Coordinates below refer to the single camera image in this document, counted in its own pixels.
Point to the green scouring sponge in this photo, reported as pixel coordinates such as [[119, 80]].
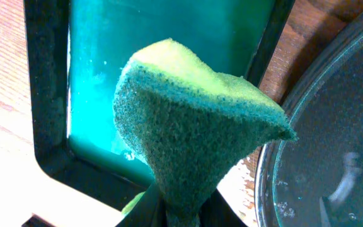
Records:
[[190, 123]]

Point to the black rectangular water tray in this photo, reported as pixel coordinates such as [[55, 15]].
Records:
[[77, 50]]

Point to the black round tray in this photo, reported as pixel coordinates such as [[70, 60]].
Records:
[[318, 179]]

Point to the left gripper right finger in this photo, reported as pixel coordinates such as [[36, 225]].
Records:
[[215, 212]]

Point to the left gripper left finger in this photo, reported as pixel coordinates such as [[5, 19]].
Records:
[[146, 209]]

